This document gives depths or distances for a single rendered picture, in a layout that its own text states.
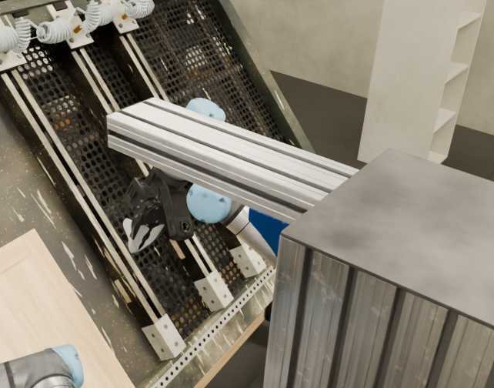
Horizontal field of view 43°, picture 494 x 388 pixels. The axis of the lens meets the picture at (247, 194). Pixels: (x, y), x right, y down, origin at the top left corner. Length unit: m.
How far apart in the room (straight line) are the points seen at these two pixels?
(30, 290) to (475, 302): 1.46
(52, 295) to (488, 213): 1.41
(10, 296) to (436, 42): 3.76
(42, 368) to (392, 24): 4.28
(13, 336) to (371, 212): 1.32
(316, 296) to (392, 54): 4.47
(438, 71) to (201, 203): 4.00
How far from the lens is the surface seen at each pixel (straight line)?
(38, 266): 1.87
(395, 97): 5.09
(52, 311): 1.87
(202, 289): 2.20
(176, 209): 1.21
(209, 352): 2.14
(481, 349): 0.55
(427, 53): 4.91
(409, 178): 0.72
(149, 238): 1.31
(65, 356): 1.05
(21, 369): 1.05
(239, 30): 2.89
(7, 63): 1.97
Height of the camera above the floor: 2.35
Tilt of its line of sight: 30 degrees down
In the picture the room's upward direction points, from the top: 4 degrees clockwise
